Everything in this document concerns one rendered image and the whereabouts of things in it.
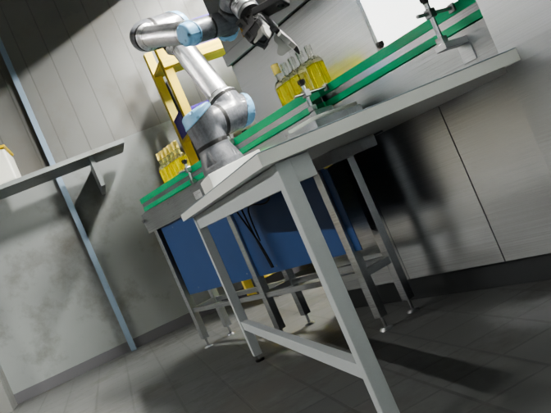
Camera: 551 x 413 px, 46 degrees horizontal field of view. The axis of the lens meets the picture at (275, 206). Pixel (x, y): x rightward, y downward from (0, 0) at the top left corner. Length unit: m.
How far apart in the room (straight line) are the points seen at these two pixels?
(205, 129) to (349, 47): 0.73
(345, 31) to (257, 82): 0.69
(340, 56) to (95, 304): 3.34
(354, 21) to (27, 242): 3.54
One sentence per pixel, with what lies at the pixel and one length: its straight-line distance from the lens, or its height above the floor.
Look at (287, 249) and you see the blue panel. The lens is 2.89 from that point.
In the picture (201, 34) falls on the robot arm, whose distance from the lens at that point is 2.09.
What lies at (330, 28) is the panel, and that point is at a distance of 2.69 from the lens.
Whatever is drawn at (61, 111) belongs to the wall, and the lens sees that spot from 5.55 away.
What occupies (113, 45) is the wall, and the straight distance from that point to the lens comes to 5.70.
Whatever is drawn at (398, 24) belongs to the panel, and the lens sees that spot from 2.46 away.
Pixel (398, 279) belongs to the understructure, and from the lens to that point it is 2.69.
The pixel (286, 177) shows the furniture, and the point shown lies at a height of 0.67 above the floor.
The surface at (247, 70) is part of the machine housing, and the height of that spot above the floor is 1.27.
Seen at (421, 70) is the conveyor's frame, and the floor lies 0.83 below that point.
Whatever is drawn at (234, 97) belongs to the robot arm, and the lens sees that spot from 2.31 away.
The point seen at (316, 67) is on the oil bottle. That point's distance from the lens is 2.58.
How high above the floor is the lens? 0.64
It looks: level
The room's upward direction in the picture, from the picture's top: 23 degrees counter-clockwise
